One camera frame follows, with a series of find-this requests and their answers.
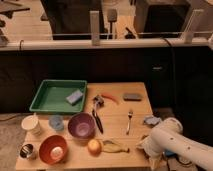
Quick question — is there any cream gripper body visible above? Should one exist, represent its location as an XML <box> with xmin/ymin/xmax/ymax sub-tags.
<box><xmin>136</xmin><ymin>137</ymin><xmax>163</xmax><ymax>169</ymax></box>

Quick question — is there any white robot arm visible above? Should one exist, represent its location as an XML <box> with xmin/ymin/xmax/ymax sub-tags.
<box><xmin>136</xmin><ymin>117</ymin><xmax>213</xmax><ymax>171</ymax></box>

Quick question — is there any purple bowl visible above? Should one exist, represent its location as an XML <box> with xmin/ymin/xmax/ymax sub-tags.
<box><xmin>68</xmin><ymin>113</ymin><xmax>95</xmax><ymax>139</ymax></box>

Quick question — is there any red bowl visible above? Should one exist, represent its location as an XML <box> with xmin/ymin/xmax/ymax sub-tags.
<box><xmin>39</xmin><ymin>135</ymin><xmax>68</xmax><ymax>165</ymax></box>

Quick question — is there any blue box beside table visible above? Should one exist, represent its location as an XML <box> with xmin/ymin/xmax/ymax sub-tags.
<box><xmin>165</xmin><ymin>150</ymin><xmax>175</xmax><ymax>157</ymax></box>

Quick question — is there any crumpled blue cloth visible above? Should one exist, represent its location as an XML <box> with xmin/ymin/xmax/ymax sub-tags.
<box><xmin>144</xmin><ymin>116</ymin><xmax>162</xmax><ymax>126</ymax></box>

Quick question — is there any metal fork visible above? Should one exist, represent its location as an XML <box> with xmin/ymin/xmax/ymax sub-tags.
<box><xmin>126</xmin><ymin>110</ymin><xmax>133</xmax><ymax>135</ymax></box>

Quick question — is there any yellow banana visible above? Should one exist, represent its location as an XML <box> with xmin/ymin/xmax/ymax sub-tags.
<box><xmin>102</xmin><ymin>140</ymin><xmax>130</xmax><ymax>153</ymax></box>

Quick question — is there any orange apple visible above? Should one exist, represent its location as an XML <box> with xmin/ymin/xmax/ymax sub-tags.
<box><xmin>87</xmin><ymin>139</ymin><xmax>102</xmax><ymax>155</ymax></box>

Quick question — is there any red chili pepper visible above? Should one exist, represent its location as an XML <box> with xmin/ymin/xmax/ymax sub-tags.
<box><xmin>101</xmin><ymin>93</ymin><xmax>119</xmax><ymax>105</ymax></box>

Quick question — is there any blue sponge in tray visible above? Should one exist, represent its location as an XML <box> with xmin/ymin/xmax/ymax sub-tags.
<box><xmin>66</xmin><ymin>90</ymin><xmax>83</xmax><ymax>105</ymax></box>

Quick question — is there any clear blue plastic cup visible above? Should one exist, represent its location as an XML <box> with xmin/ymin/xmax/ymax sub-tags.
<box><xmin>49</xmin><ymin>115</ymin><xmax>64</xmax><ymax>131</ymax></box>

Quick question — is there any green plastic tray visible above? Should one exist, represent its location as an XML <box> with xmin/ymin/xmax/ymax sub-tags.
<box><xmin>29</xmin><ymin>79</ymin><xmax>87</xmax><ymax>115</ymax></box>

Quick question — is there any white paper cup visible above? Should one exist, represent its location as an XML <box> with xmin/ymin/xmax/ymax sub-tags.
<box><xmin>21</xmin><ymin>114</ymin><xmax>41</xmax><ymax>135</ymax></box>

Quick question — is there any black handled garlic press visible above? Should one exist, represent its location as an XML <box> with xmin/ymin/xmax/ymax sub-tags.
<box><xmin>92</xmin><ymin>95</ymin><xmax>104</xmax><ymax>132</ymax></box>

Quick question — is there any black cable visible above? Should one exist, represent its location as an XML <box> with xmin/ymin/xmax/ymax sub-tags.
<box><xmin>161</xmin><ymin>36</ymin><xmax>177</xmax><ymax>81</ymax></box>

